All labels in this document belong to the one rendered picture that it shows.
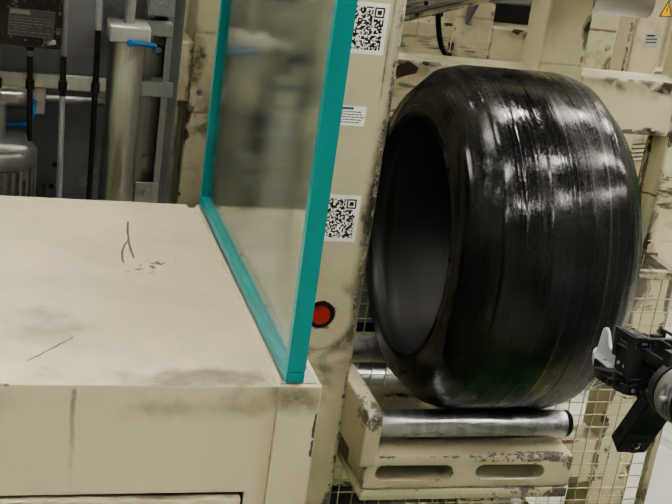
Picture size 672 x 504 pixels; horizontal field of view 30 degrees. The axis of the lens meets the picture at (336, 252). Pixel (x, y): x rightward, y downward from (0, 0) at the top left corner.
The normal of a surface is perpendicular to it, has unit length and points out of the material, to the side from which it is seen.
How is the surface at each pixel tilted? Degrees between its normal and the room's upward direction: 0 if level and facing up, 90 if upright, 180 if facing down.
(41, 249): 0
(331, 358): 90
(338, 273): 90
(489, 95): 25
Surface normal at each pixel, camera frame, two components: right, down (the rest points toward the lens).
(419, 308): 0.26, -0.47
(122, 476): 0.26, 0.36
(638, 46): 0.59, 0.35
